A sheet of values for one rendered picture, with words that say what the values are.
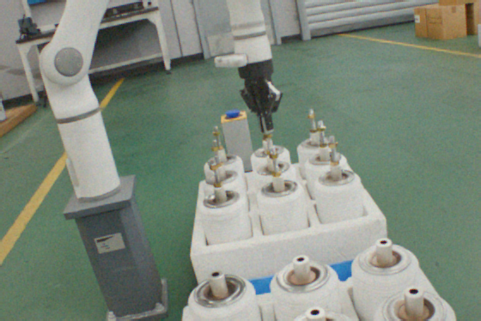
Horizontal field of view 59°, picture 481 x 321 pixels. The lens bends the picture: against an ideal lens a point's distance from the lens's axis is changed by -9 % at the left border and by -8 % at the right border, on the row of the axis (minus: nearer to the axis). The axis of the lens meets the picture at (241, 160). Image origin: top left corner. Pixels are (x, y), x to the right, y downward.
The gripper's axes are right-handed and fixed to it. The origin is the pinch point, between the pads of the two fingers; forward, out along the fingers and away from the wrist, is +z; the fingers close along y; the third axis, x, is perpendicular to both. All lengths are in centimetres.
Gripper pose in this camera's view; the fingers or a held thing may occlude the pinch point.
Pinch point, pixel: (265, 124)
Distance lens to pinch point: 100.5
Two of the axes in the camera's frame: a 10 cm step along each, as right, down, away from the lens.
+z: 1.8, 9.3, 3.3
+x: -8.1, 3.3, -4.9
